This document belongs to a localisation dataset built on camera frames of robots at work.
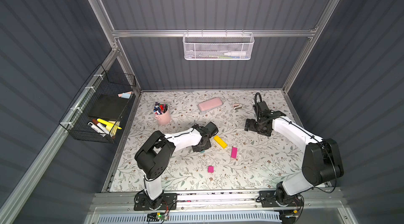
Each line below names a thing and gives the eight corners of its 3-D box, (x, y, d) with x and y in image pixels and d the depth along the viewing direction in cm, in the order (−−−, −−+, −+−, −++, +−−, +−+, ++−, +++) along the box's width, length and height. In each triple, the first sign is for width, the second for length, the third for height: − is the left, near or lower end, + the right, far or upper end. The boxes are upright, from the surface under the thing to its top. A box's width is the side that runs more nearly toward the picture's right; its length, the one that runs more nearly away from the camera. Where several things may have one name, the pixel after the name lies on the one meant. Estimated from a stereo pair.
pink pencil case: (200, 112, 109) (199, 110, 107) (196, 105, 113) (196, 103, 111) (223, 105, 113) (224, 103, 111) (219, 99, 117) (220, 96, 115)
